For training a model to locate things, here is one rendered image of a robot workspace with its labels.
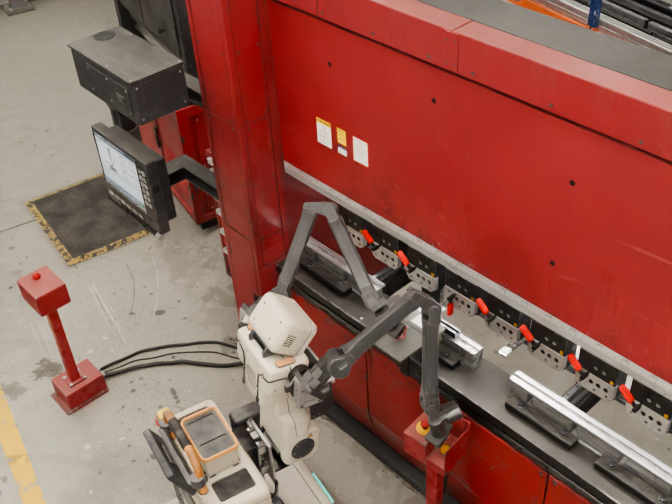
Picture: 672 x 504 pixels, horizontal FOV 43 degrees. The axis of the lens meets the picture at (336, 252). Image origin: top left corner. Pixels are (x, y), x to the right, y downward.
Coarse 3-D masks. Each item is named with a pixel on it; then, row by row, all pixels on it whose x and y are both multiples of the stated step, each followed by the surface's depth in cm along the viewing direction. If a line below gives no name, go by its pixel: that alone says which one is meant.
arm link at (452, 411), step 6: (450, 402) 318; (432, 408) 311; (444, 408) 315; (450, 408) 315; (456, 408) 316; (432, 414) 312; (438, 414) 313; (450, 414) 315; (456, 414) 315; (450, 420) 316; (456, 420) 317
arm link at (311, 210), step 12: (312, 204) 326; (324, 204) 325; (312, 216) 327; (300, 228) 328; (312, 228) 330; (300, 240) 328; (288, 252) 329; (300, 252) 328; (288, 264) 329; (288, 276) 328; (276, 288) 327
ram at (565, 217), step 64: (320, 64) 325; (384, 64) 297; (384, 128) 314; (448, 128) 288; (512, 128) 266; (576, 128) 247; (320, 192) 367; (384, 192) 332; (448, 192) 303; (512, 192) 279; (576, 192) 258; (640, 192) 241; (512, 256) 294; (576, 256) 271; (640, 256) 251; (576, 320) 284; (640, 320) 263
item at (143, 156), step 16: (96, 128) 368; (112, 128) 373; (96, 144) 376; (112, 144) 360; (128, 144) 356; (144, 144) 361; (144, 160) 346; (160, 160) 351; (144, 176) 349; (160, 176) 355; (112, 192) 387; (144, 192) 357; (160, 192) 355; (128, 208) 381; (160, 208) 359; (160, 224) 363
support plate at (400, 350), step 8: (416, 312) 356; (408, 328) 349; (440, 328) 348; (384, 336) 346; (408, 336) 345; (416, 336) 345; (376, 344) 343; (384, 344) 342; (392, 344) 342; (400, 344) 342; (408, 344) 342; (416, 344) 341; (392, 352) 339; (400, 352) 338; (408, 352) 338; (400, 360) 335
